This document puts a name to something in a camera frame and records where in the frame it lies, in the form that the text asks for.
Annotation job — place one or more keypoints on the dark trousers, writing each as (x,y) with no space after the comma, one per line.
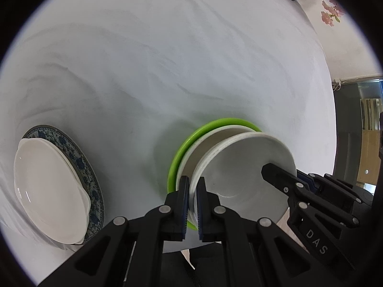
(206,269)

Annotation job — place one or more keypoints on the white ceramic bowl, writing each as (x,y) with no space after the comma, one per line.
(239,173)
(203,149)

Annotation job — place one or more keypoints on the blue patterned plate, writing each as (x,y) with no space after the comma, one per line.
(89,179)

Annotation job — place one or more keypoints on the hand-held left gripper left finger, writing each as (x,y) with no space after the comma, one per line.
(185,212)

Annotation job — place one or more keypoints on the glass door cabinet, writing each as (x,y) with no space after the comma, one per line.
(353,125)

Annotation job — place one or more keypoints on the green plastic bowl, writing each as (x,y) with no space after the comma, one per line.
(185,149)

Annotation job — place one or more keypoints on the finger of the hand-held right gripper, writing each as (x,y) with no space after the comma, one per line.
(276,178)
(308,181)

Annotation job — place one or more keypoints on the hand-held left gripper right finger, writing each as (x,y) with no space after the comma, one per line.
(201,212)

